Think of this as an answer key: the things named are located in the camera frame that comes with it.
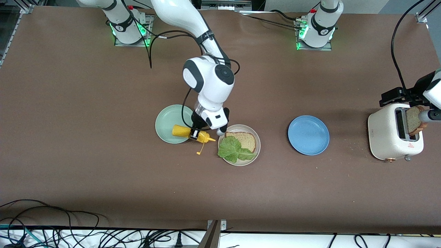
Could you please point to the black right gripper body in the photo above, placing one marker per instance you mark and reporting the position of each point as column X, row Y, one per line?
column 197, row 123

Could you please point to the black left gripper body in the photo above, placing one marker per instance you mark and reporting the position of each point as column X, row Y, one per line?
column 411, row 95

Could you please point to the yellow squeeze bottle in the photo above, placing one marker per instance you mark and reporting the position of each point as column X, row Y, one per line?
column 181, row 131

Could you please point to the green lettuce leaf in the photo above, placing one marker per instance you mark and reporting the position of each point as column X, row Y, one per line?
column 231, row 148

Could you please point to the brown bread slice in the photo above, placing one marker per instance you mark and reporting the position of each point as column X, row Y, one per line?
column 246, row 139
column 411, row 119

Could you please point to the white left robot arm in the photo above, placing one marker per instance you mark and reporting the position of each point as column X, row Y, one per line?
column 322, row 24

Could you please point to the mint green plate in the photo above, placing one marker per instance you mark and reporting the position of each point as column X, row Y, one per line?
column 168, row 120

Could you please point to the beige plate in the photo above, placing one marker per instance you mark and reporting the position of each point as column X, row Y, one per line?
column 241, row 127

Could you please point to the blue plate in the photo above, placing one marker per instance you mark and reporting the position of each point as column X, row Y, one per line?
column 308, row 135

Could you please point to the white toaster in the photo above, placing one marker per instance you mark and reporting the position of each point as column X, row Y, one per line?
column 384, row 137

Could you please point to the grey metal beam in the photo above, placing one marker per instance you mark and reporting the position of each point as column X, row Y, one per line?
column 210, row 239

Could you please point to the black power plug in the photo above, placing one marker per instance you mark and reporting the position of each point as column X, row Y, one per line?
column 178, row 239

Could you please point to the grey metal device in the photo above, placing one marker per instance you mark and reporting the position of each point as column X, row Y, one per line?
column 224, row 4

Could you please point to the aluminium frame rail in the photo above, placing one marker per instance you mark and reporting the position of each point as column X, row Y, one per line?
column 421, row 18
column 17, row 34

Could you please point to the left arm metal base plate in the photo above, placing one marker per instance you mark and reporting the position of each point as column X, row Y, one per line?
column 315, row 49

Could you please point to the grey metal bracket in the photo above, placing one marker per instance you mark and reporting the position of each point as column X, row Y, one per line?
column 223, row 225

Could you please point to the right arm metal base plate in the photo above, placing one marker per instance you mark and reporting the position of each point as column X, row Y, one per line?
column 131, row 44

